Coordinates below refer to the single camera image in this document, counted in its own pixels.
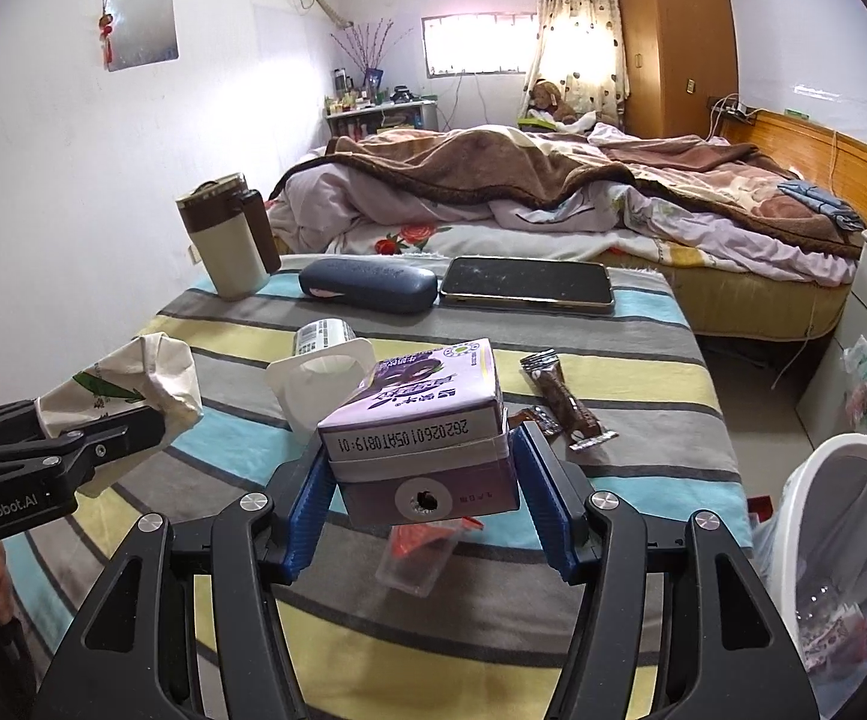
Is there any dark blue glasses case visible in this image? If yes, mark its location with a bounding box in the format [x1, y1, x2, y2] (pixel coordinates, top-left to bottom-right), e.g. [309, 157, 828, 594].
[299, 258, 439, 313]

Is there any blue folded cloth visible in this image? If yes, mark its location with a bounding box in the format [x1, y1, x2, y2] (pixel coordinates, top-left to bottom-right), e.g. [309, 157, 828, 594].
[778, 178, 866, 230]

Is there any cream printed paper bag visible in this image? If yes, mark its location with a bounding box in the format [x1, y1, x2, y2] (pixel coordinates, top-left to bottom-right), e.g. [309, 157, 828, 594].
[34, 331, 205, 438]

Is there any wooden wardrobe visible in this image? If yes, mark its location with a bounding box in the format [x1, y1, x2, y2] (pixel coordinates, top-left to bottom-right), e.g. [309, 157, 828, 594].
[611, 0, 739, 140]

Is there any cluttered white shelf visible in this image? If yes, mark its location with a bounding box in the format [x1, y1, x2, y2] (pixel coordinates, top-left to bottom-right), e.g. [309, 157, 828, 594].
[323, 67, 439, 140]

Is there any white trash bin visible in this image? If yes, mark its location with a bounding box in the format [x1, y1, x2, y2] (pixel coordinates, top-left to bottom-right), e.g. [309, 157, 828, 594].
[752, 433, 867, 720]

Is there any black smartphone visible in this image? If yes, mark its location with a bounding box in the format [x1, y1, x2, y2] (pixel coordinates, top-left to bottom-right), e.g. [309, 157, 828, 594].
[440, 256, 617, 315]

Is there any brown snack wrapper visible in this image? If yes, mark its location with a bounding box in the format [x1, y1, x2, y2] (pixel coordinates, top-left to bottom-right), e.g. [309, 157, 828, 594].
[518, 349, 619, 453]

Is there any striped tablecloth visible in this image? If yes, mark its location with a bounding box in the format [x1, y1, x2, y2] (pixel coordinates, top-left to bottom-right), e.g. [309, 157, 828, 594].
[0, 262, 743, 720]

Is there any lilac quilt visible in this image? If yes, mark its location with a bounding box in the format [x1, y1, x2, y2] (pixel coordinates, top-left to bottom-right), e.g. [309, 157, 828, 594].
[268, 163, 866, 287]

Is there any vase of dry branches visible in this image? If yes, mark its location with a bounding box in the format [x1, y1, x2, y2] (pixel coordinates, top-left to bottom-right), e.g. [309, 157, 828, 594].
[331, 22, 413, 91]

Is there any small brown wrapper piece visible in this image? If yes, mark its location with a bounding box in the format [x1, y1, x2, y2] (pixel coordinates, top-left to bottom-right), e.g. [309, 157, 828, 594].
[504, 405, 562, 437]

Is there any beige tumbler brown lid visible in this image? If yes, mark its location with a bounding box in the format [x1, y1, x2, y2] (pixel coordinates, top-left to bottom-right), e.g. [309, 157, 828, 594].
[175, 175, 271, 302]

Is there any brown blanket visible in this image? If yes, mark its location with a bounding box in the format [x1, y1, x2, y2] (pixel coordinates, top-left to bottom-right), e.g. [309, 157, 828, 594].
[268, 124, 866, 260]

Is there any brown bottle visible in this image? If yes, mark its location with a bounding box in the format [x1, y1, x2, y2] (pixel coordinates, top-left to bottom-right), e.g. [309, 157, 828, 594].
[240, 187, 283, 275]

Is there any grey bedside cabinet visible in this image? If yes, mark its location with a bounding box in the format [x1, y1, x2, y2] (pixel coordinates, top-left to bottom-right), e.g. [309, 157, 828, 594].
[795, 228, 867, 437]

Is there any dotted curtain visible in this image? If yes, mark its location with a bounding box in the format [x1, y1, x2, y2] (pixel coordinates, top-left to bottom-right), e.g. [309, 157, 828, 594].
[526, 0, 631, 126]

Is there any wooden bed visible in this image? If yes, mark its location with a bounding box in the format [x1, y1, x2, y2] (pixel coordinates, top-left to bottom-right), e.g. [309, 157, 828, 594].
[264, 109, 867, 340]

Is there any power strip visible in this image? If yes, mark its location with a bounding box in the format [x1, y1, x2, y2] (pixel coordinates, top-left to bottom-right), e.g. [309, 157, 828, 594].
[710, 93, 758, 122]

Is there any white yoghurt cup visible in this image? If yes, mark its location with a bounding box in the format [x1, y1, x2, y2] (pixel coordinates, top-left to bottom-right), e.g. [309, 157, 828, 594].
[263, 319, 375, 437]

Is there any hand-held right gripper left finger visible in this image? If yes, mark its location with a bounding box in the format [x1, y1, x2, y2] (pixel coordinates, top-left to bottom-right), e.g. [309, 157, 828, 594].
[32, 446, 338, 720]

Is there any purple milk carton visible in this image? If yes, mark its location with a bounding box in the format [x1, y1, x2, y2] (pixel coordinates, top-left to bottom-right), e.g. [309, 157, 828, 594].
[316, 337, 521, 530]

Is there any brown teddy bear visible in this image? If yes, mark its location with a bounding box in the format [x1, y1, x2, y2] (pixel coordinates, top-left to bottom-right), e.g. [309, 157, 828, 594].
[527, 80, 578, 125]

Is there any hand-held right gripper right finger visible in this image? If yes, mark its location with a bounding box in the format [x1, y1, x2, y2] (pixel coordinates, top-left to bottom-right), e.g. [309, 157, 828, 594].
[515, 422, 817, 720]

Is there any silver wall poster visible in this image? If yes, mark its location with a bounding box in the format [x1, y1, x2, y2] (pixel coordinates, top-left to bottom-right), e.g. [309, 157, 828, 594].
[100, 0, 180, 73]

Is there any window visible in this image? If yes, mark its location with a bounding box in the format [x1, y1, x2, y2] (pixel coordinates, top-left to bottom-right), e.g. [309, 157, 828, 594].
[421, 10, 540, 78]

